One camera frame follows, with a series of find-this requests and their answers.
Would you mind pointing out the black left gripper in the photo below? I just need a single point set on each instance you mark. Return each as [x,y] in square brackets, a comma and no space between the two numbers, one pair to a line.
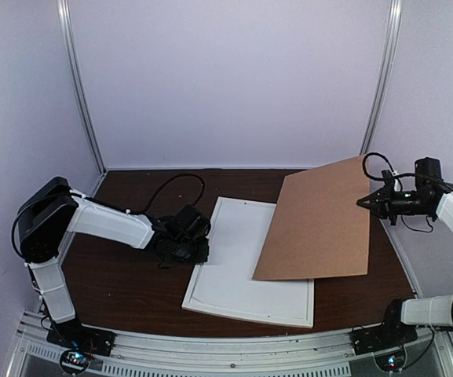
[201,257]

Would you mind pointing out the aluminium corner post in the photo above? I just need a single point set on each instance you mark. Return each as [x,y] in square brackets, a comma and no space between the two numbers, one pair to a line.
[80,95]
[388,56]

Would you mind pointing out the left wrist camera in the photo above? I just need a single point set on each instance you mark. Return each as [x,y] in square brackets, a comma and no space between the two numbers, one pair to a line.
[191,223]

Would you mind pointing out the right aluminium corner post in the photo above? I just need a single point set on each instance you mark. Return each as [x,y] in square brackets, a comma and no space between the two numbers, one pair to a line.
[388,56]

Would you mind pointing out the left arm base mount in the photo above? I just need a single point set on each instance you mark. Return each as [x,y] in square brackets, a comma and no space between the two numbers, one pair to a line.
[81,344]

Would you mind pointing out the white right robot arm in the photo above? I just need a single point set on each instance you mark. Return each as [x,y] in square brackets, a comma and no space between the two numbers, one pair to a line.
[433,259]

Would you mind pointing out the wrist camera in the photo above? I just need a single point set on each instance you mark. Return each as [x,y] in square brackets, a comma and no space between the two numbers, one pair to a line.
[427,171]
[191,223]

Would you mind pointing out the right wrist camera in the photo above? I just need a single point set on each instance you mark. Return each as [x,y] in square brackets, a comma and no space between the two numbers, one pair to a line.
[427,171]

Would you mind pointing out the left aluminium corner post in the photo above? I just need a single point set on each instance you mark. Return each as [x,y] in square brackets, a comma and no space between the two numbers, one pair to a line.
[80,95]

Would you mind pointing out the white picture frame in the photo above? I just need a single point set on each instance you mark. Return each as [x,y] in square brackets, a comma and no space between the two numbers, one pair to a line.
[226,282]

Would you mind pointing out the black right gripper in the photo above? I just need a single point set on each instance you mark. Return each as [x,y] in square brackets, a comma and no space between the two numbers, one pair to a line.
[384,200]

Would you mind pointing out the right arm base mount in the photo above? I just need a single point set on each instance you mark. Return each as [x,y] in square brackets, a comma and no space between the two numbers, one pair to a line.
[387,339]

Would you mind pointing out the aluminium front rail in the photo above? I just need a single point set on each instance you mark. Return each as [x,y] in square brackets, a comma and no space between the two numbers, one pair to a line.
[134,354]

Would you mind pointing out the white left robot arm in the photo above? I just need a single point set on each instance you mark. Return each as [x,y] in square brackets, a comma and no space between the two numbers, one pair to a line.
[57,210]

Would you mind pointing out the brown cardboard backing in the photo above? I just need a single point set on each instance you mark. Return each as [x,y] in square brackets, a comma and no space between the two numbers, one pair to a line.
[317,230]

